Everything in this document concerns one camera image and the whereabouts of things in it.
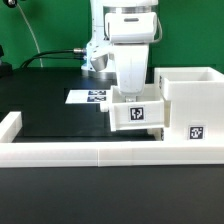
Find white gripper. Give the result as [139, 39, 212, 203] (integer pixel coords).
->
[105, 12, 157, 98]

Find white drawer box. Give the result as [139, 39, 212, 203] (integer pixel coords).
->
[100, 84, 165, 132]
[147, 128, 164, 141]

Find white drawer box front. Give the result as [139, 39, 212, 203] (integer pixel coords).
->
[147, 128, 164, 141]

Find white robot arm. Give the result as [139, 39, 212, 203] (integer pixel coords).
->
[81, 0, 161, 101]

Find white drawer cabinet housing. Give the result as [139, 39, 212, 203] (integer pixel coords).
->
[154, 67, 224, 143]

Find white marker tag sheet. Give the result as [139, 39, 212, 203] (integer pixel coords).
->
[65, 90, 110, 104]

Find black object at left edge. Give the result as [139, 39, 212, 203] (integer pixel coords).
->
[0, 45, 13, 78]

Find grey camera cable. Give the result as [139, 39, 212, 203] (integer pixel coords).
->
[153, 16, 164, 45]

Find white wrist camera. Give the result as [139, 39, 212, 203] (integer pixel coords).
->
[90, 45, 115, 72]

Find black cable with connector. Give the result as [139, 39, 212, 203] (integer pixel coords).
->
[19, 47, 88, 68]

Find thin white background cable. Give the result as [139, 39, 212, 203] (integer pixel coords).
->
[13, 0, 44, 68]

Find white border fence frame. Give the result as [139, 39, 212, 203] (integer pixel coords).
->
[0, 112, 224, 168]

